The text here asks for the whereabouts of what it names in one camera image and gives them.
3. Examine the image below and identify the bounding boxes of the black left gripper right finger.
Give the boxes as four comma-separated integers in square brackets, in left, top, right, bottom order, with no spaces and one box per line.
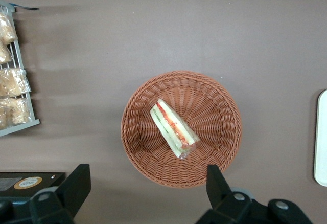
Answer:
[195,164,269,224]

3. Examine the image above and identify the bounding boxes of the blue strip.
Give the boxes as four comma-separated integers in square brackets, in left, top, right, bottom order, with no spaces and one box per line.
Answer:
[9,3,40,11]

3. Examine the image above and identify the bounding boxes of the brown round wicker basket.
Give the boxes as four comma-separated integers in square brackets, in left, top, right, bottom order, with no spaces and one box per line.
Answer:
[120,70,243,189]

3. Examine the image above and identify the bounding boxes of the tray of packaged cookies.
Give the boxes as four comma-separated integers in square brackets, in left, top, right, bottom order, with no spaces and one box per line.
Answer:
[0,0,41,137]

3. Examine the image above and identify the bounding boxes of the black appliance with yellow label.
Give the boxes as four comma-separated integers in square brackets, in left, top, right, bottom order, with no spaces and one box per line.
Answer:
[0,172,66,199]

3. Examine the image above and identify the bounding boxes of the wrapped bread pack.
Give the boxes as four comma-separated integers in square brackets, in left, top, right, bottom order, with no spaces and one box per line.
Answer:
[0,67,32,98]
[0,39,13,65]
[0,13,18,45]
[0,97,33,130]

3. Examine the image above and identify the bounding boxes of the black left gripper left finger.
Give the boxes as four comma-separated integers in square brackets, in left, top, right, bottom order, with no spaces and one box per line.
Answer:
[29,164,91,224]

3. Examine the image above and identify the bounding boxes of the cream plastic tray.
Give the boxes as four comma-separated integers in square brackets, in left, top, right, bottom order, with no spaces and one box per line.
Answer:
[313,88,327,187]

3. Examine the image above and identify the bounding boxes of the triangular sandwich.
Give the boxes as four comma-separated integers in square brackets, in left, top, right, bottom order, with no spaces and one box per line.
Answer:
[149,98,201,161]

